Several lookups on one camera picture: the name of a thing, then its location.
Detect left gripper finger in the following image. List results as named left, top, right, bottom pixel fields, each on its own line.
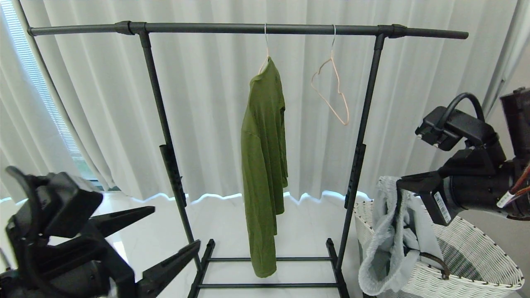
left=89, top=206, right=156, bottom=238
left=135, top=240, right=201, bottom=298

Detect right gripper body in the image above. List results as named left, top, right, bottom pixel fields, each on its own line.
left=431, top=163, right=516, bottom=227

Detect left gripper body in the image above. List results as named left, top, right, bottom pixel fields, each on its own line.
left=0, top=232, right=137, bottom=298

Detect pale grey garment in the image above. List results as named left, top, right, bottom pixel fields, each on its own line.
left=358, top=176, right=446, bottom=296

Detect green shirt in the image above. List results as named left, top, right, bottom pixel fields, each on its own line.
left=240, top=57, right=289, bottom=279

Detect pink clothes hanger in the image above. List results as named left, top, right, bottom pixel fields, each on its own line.
left=258, top=24, right=272, bottom=76
left=311, top=25, right=350, bottom=126

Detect white laundry basket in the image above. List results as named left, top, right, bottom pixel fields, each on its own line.
left=353, top=201, right=525, bottom=298

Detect black clothes rack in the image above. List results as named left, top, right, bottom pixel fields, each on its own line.
left=27, top=21, right=470, bottom=298

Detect window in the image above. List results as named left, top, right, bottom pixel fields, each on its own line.
left=0, top=0, right=120, bottom=193

